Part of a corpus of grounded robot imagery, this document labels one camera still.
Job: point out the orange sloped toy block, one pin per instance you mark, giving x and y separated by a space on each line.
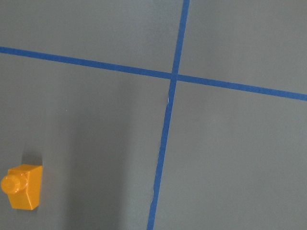
22 185

